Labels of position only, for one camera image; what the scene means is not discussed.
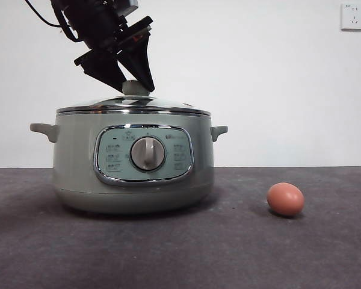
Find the white wall socket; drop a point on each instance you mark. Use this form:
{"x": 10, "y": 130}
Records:
{"x": 353, "y": 16}

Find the brown egg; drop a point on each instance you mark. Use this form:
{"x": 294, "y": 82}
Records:
{"x": 285, "y": 199}

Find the pale green electric cooking pot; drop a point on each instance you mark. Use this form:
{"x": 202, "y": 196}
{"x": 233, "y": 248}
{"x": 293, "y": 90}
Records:
{"x": 75, "y": 150}

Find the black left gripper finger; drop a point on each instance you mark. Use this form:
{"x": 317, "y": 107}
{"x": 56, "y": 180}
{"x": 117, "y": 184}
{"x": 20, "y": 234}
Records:
{"x": 105, "y": 72}
{"x": 143, "y": 60}

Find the glass lid with green knob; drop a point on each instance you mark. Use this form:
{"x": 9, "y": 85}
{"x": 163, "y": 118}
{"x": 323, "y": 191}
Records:
{"x": 134, "y": 88}

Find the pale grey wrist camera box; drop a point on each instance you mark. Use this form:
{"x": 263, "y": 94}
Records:
{"x": 130, "y": 4}

